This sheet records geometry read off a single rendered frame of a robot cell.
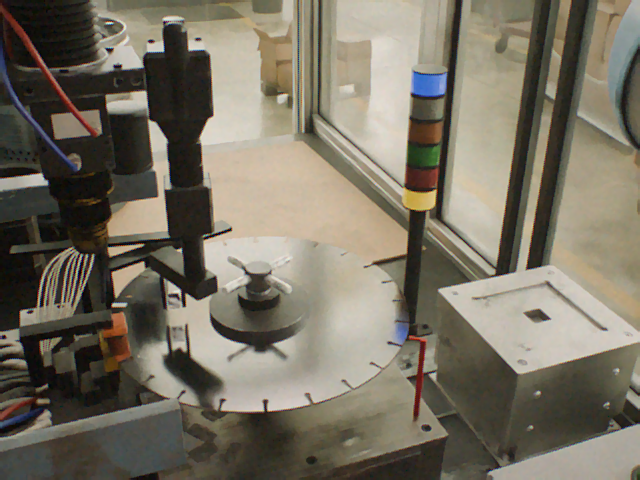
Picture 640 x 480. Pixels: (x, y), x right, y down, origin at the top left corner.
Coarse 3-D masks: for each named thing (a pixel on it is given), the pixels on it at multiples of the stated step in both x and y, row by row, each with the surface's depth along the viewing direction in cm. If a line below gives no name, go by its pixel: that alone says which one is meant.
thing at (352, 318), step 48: (240, 240) 92; (144, 288) 82; (336, 288) 82; (384, 288) 82; (144, 336) 74; (192, 336) 74; (288, 336) 74; (336, 336) 74; (384, 336) 74; (144, 384) 67; (192, 384) 67; (240, 384) 67; (288, 384) 67; (336, 384) 67
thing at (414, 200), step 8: (408, 192) 95; (416, 192) 94; (424, 192) 94; (432, 192) 95; (408, 200) 96; (416, 200) 95; (424, 200) 95; (432, 200) 96; (408, 208) 96; (416, 208) 96; (424, 208) 96; (432, 208) 96
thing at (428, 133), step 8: (408, 120) 92; (416, 120) 90; (440, 120) 90; (408, 128) 92; (416, 128) 90; (424, 128) 90; (432, 128) 90; (440, 128) 91; (408, 136) 92; (416, 136) 91; (424, 136) 91; (432, 136) 91; (440, 136) 92; (416, 144) 91; (424, 144) 91; (432, 144) 91
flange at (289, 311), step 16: (240, 288) 77; (272, 288) 77; (208, 304) 77; (224, 304) 77; (240, 304) 77; (256, 304) 75; (272, 304) 76; (288, 304) 77; (304, 304) 77; (224, 320) 75; (240, 320) 75; (256, 320) 75; (272, 320) 75; (288, 320) 75; (304, 320) 76; (240, 336) 74; (256, 336) 73; (272, 336) 74
